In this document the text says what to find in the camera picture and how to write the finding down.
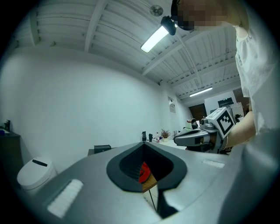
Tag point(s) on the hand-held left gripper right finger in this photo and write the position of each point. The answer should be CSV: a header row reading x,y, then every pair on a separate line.
x,y
197,175

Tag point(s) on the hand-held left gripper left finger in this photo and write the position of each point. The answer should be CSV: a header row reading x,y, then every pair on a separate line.
x,y
87,192

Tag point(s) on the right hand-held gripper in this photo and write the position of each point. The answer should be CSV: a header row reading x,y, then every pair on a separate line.
x,y
223,122

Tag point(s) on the red bag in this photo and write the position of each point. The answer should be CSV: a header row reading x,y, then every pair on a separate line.
x,y
145,173

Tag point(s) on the person's right forearm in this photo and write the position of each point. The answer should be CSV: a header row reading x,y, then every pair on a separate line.
x,y
242,129

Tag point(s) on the potted plant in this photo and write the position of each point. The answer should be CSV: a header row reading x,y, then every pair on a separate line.
x,y
165,135

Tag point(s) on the brown door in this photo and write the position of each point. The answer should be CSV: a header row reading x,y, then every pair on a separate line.
x,y
198,112

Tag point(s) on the black box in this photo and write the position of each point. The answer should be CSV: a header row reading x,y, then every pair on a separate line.
x,y
102,149

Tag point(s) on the black spray bottle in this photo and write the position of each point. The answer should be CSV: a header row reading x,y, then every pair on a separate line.
x,y
143,136

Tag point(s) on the long ceiling light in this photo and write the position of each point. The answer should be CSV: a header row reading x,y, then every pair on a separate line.
x,y
154,40
200,92

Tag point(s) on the white trash bin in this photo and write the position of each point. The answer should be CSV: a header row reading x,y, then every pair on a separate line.
x,y
35,175

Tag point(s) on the person's gray trousers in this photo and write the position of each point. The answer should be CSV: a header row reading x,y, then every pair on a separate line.
x,y
258,175

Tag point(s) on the dark cabinet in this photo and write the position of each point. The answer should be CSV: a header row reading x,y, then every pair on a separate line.
x,y
11,153

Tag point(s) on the person's white shirt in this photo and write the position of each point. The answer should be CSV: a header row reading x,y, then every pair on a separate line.
x,y
256,70

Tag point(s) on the black faucet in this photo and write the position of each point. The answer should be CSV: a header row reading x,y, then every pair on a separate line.
x,y
8,125

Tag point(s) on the person's head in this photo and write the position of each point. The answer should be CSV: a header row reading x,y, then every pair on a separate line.
x,y
203,13

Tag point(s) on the round ceiling fixture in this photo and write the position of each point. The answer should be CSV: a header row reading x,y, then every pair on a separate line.
x,y
156,10

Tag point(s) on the wall poster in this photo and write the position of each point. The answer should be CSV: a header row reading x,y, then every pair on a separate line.
x,y
172,104

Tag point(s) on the black head camera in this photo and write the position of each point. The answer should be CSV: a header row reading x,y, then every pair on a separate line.
x,y
169,25

